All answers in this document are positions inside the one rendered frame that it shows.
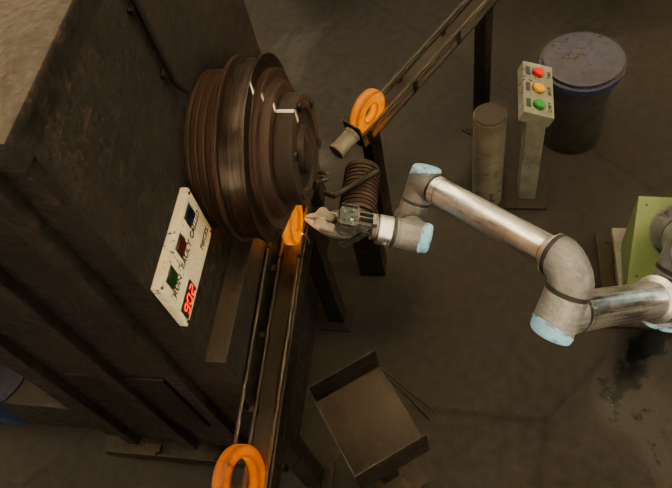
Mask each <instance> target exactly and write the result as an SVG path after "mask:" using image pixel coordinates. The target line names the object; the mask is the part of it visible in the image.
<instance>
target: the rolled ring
mask: <svg viewBox="0 0 672 488"><path fill-rule="evenodd" d="M241 458H242V459H243V460H244V461H245V463H246V465H247V467H248V470H249V488H263V486H264V479H265V472H266V471H265V465H264V461H263V459H262V456H261V454H260V453H259V451H258V450H257V449H256V448H255V447H253V446H252V445H249V444H234V445H231V446H229V447H228V448H226V449H225V450H224V451H223V452H222V454H221V455H220V457H219V458H218V460H217V462H216V465H215V468H214V471H213V476H212V488H230V476H231V473H232V470H233V468H234V466H235V464H236V463H237V462H238V460H240V459H241Z"/></svg>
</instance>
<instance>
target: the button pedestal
mask: <svg viewBox="0 0 672 488"><path fill-rule="evenodd" d="M526 66H529V67H530V74H526ZM535 67H540V68H542V69H543V70H544V75H543V76H542V77H538V76H536V75H535V74H534V73H533V69H534V68H535ZM517 71H518V120H519V121H522V122H523V130H522V140H521V150H520V159H519V169H518V171H506V209H530V210H547V198H546V173H545V171H539V169H540V162H541V155H542V148H543V141H544V134H545V127H549V126H550V124H551V123H552V121H553V120H554V99H553V79H552V68H551V67H548V66H544V65H540V64H535V63H531V62H527V61H522V63H521V65H520V67H519V68H518V70H517ZM526 82H530V88H531V90H526ZM535 83H541V84H543V85H544V87H545V90H544V92H542V93H539V92H536V91H535V90H534V88H533V86H534V84H535ZM526 98H530V99H531V107H529V106H526ZM536 99H541V100H543V101H544V102H545V104H546V106H545V108H544V109H538V108H536V107H535V106H534V101H535V100H536Z"/></svg>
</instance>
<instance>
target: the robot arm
mask: <svg viewBox="0 0 672 488"><path fill-rule="evenodd" d="M441 173H442V172H441V169H439V168H438V167H435V166H432V165H428V164H423V163H416V164H414V165H413V166H412V168H411V171H410V172H409V177H408V180H407V184H406V187H405V190H404V193H403V196H402V198H401V202H400V205H399V207H398V208H397V210H396V211H395V213H394V217H393V216H388V215H383V214H380V215H379V214H373V213H368V212H363V211H359V206H358V205H352V204H347V203H342V205H341V208H340V209H339V211H338V210H333V211H328V210H327V208H326V207H320V208H319V209H318V210H317V211H316V212H315V213H310V214H308V215H306V216H305V218H304V219H305V221H306V222H307V223H308V224H310V225H311V226H312V227H313V228H315V229H316V230H318V231H319V232H320V233H322V234H324V235H325V236H327V237H329V238H333V239H339V246H340V247H343V248H346V247H347V246H349V245H351V244H353V243H355V242H357V241H359V240H360V239H362V238H364V237H366V236H367V234H369V240H374V243H375V244H379V245H384V246H389V247H394V248H399V249H404V250H410V251H415V252H417V253H426V252H427V251H428V250H429V247H430V244H431V240H432V235H433V225H432V224H429V223H424V221H425V218H426V215H427V212H428V209H429V207H430V204H433V205H434V206H436V207H438V208H440V209H442V210H443V211H445V212H447V213H449V214H450V215H452V216H454V217H456V218H457V219H459V220H461V221H463V222H464V223H466V224H468V225H470V226H471V227H473V228H475V229H477V230H478V231H480V232H482V233H484V234H486V235H487V236H489V237H491V238H493V239H494V240H496V241H498V242H500V243H501V244H503V245H505V246H507V247H508V248H510V249H512V250H514V251H515V252H517V253H519V254H521V255H523V256H524V257H526V258H528V259H530V260H531V261H533V262H535V263H537V265H538V270H539V271H540V272H541V273H542V274H544V275H546V277H547V282H546V284H545V286H544V289H543V291H542V293H541V296H540V298H539V301H538V303H537V306H536V308H535V310H534V313H532V318H531V321H530V326H531V328H532V329H533V330H534V331H535V332H536V333H537V334H538V335H540V336H541V337H543V338H544V339H546V340H548V341H550V342H553V343H555V344H558V345H562V346H569V345H570V344H571V343H572V341H574V337H575V335H576V334H580V333H583V332H585V331H590V330H595V329H601V328H606V327H611V326H616V325H621V324H627V323H632V322H637V321H641V322H642V323H644V324H645V325H647V326H649V327H651V328H653V329H659V330H660V331H663V332H669V333H672V204H671V205H669V206H666V207H665V208H663V209H661V210H660V211H659V212H658V213H657V214H656V215H655V216H654V218H653V219H652V221H651V224H650V227H649V237H650V241H651V243H652V245H653V246H654V248H655V249H656V250H657V251H658V252H659V253H660V256H659V258H658V260H657V262H656V265H655V267H654V269H653V271H652V273H651V275H649V276H645V277H643V278H641V279H640V280H638V281H637V282H636V283H635V284H627V285H619V286H611V287H603V288H594V287H595V281H594V273H593V269H592V266H591V263H590V261H589V259H588V257H587V255H586V253H585V252H584V250H583V249H582V248H581V246H580V245H579V244H578V243H577V242H576V241H575V240H574V239H572V238H570V237H569V236H567V235H565V234H557V235H552V234H550V233H548V232H546V231H544V230H542V229H540V228H539V227H537V226H535V225H533V224H531V223H529V222H527V221H525V220H523V219H521V218H519V217H517V216H516V215H514V214H512V213H510V212H508V211H506V210H504V209H502V208H500V207H498V206H496V205H495V204H493V203H491V202H489V201H487V200H485V199H483V198H481V197H479V196H477V195H475V194H473V193H472V192H470V191H468V190H466V189H464V188H462V187H460V186H458V185H456V184H454V183H452V182H451V181H449V180H447V179H446V178H444V177H443V176H441V175H440V174H441ZM345 205H350V206H354V208H350V207H345ZM334 220H335V222H336V223H337V226H336V227H335V225H334V224H332V222H333V221H334Z"/></svg>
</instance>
